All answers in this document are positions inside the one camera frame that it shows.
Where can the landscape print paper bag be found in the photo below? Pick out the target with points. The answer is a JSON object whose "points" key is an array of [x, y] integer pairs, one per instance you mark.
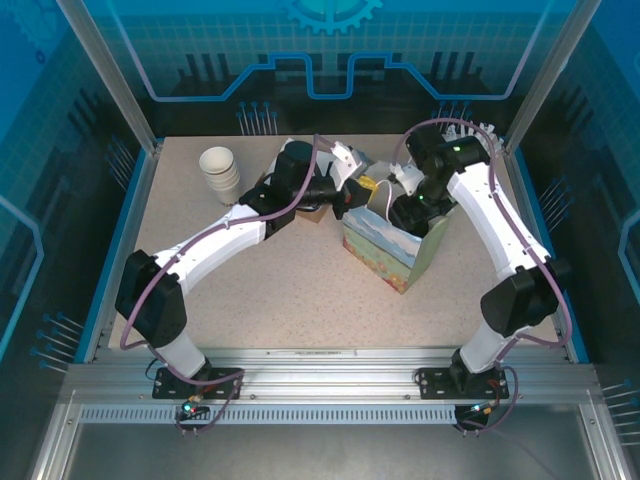
{"points": [[385, 250]]}

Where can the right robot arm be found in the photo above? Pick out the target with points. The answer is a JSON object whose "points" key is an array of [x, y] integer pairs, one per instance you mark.
{"points": [[500, 220]]}

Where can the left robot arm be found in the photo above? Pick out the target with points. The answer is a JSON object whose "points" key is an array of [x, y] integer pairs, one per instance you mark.
{"points": [[210, 245]]}

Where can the white wrapped straw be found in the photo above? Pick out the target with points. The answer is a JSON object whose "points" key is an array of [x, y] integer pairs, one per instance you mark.
{"points": [[482, 126], [494, 136], [452, 131]]}

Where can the stack of white paper cups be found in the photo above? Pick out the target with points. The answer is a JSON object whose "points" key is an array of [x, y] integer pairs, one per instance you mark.
{"points": [[220, 170]]}

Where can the small LED connector board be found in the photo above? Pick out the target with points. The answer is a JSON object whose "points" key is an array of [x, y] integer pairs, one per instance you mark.
{"points": [[190, 406], [482, 409]]}

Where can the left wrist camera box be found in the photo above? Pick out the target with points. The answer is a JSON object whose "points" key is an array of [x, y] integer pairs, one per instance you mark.
{"points": [[347, 162]]}

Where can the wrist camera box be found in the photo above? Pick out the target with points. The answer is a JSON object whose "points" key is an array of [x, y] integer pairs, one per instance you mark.
{"points": [[409, 177], [347, 162]]}

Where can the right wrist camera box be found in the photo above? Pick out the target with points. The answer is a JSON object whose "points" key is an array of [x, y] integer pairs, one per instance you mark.
{"points": [[409, 177]]}

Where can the aluminium frame post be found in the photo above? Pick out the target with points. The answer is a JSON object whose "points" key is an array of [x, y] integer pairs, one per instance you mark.
{"points": [[112, 75], [550, 75]]}

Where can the aluminium front rail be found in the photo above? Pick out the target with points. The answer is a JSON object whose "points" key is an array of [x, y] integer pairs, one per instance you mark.
{"points": [[325, 370]]}

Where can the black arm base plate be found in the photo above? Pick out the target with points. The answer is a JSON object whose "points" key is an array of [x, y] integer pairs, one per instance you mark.
{"points": [[225, 382], [435, 385]]}

